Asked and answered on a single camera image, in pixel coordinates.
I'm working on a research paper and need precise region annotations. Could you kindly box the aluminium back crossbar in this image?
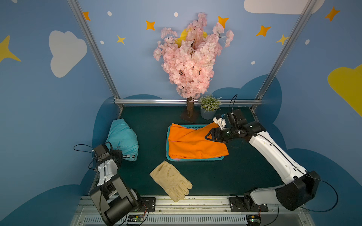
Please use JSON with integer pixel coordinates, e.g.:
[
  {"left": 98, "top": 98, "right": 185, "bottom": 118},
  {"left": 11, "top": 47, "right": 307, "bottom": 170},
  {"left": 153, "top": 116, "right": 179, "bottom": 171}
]
[{"left": 114, "top": 98, "right": 263, "bottom": 105}]

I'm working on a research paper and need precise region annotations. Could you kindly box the right aluminium frame post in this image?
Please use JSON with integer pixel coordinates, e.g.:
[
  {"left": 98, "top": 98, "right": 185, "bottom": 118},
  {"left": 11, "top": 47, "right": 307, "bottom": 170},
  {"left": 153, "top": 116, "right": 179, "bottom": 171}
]
[{"left": 255, "top": 0, "right": 317, "bottom": 102}]

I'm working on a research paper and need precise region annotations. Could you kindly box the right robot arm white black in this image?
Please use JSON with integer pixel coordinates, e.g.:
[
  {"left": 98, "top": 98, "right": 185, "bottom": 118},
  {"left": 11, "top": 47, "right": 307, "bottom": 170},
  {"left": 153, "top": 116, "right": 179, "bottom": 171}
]
[{"left": 205, "top": 120, "right": 320, "bottom": 211}]

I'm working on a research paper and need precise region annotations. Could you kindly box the aluminium frame post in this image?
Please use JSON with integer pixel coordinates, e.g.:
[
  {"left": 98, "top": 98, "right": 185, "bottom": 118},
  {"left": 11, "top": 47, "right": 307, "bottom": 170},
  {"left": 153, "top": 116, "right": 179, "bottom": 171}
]
[
  {"left": 67, "top": 0, "right": 121, "bottom": 99},
  {"left": 255, "top": 0, "right": 317, "bottom": 102}
]

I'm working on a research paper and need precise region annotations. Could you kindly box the aluminium front rail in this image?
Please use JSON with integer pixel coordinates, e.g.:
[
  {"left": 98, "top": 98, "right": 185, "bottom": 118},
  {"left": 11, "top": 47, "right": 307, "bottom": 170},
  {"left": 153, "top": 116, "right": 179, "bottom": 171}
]
[{"left": 69, "top": 195, "right": 316, "bottom": 226}]

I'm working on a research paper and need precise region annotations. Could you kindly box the green circuit board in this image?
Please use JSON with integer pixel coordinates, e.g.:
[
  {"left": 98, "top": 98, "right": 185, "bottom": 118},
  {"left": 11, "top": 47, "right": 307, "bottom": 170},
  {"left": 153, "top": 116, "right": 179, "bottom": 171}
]
[
  {"left": 246, "top": 215, "right": 261, "bottom": 226},
  {"left": 127, "top": 215, "right": 144, "bottom": 223}
]

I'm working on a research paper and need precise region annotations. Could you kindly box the left aluminium frame post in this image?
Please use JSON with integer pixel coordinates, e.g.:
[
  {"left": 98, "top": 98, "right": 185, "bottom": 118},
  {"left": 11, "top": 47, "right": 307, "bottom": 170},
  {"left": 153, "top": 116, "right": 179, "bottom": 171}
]
[{"left": 67, "top": 0, "right": 121, "bottom": 99}]

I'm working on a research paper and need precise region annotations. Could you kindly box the cream leather glove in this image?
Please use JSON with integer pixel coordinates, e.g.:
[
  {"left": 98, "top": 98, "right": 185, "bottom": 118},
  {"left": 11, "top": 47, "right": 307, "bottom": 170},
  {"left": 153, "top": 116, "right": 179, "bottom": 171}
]
[{"left": 150, "top": 161, "right": 193, "bottom": 202}]

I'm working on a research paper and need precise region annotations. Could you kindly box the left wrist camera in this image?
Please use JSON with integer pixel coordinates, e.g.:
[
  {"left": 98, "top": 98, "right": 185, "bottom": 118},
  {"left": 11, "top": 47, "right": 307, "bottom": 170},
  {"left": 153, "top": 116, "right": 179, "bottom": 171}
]
[{"left": 94, "top": 144, "right": 110, "bottom": 163}]

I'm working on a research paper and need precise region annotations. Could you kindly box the pink blossom artificial tree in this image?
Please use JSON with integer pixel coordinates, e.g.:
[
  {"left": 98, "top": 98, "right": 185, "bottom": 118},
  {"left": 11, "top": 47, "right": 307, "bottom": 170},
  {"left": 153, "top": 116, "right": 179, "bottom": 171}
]
[{"left": 153, "top": 13, "right": 234, "bottom": 121}]

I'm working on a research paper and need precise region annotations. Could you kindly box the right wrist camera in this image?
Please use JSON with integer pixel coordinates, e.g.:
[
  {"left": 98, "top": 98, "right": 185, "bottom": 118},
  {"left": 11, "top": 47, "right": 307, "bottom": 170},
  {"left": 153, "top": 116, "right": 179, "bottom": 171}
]
[{"left": 212, "top": 108, "right": 248, "bottom": 130}]

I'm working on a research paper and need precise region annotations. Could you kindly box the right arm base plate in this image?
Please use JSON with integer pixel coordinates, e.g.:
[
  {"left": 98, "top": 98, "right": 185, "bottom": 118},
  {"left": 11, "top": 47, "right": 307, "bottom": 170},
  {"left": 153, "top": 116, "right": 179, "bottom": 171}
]
[{"left": 228, "top": 195, "right": 269, "bottom": 212}]

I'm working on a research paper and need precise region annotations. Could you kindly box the left green circuit board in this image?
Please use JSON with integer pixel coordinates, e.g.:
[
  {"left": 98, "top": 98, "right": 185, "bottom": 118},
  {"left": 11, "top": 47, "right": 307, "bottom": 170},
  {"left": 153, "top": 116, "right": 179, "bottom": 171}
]
[{"left": 127, "top": 215, "right": 144, "bottom": 223}]

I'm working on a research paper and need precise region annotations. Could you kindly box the teal garment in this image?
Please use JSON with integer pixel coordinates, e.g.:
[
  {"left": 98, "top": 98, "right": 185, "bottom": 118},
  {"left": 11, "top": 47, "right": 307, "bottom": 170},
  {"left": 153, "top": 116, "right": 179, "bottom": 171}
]
[{"left": 106, "top": 119, "right": 139, "bottom": 162}]

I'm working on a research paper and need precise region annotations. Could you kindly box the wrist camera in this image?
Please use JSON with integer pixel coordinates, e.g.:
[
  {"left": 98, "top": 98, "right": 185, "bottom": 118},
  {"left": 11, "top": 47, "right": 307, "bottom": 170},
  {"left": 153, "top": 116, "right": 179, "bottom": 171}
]
[
  {"left": 212, "top": 108, "right": 248, "bottom": 130},
  {"left": 94, "top": 144, "right": 110, "bottom": 163}
]

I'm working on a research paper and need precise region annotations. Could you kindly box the orange garment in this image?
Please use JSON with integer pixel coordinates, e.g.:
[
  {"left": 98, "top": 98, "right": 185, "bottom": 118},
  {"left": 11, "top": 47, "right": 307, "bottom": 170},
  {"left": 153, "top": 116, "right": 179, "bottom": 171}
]
[{"left": 168, "top": 122, "right": 229, "bottom": 160}]

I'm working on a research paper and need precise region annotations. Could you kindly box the small potted green plant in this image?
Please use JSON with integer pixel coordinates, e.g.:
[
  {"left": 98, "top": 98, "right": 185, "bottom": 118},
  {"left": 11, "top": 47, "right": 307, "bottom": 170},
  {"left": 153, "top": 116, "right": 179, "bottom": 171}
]
[{"left": 199, "top": 95, "right": 221, "bottom": 120}]

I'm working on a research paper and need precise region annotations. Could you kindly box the teal plastic basket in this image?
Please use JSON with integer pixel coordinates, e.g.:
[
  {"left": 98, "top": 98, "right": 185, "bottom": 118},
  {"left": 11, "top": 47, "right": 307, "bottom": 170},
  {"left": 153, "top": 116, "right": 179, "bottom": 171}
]
[{"left": 166, "top": 124, "right": 224, "bottom": 162}]

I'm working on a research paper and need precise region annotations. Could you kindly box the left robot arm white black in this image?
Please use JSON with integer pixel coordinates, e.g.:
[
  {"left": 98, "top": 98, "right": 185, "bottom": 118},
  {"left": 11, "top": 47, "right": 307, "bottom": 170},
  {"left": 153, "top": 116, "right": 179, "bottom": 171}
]
[{"left": 90, "top": 142, "right": 192, "bottom": 226}]

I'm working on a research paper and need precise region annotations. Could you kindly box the right green circuit board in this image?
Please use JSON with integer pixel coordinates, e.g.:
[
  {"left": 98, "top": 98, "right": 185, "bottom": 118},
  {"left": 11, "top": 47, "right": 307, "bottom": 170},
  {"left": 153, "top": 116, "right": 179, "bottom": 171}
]
[{"left": 246, "top": 215, "right": 261, "bottom": 226}]

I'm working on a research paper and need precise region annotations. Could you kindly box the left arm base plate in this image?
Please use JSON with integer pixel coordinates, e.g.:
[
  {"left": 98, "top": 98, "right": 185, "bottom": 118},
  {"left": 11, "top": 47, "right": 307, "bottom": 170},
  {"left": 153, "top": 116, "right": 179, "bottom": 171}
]
[{"left": 136, "top": 197, "right": 156, "bottom": 213}]

